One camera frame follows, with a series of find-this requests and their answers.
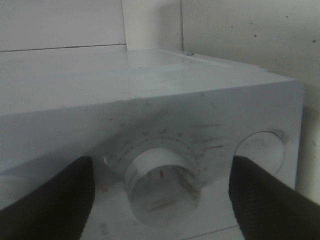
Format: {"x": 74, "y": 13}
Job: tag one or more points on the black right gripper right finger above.
{"x": 267, "y": 209}

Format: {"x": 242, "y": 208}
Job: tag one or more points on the round white door button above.
{"x": 263, "y": 148}

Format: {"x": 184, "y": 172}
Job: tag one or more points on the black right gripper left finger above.
{"x": 57, "y": 210}

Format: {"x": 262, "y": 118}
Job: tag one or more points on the white microwave oven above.
{"x": 58, "y": 106}

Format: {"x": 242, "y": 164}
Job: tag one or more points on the white microwave knob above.
{"x": 163, "y": 187}
{"x": 13, "y": 188}

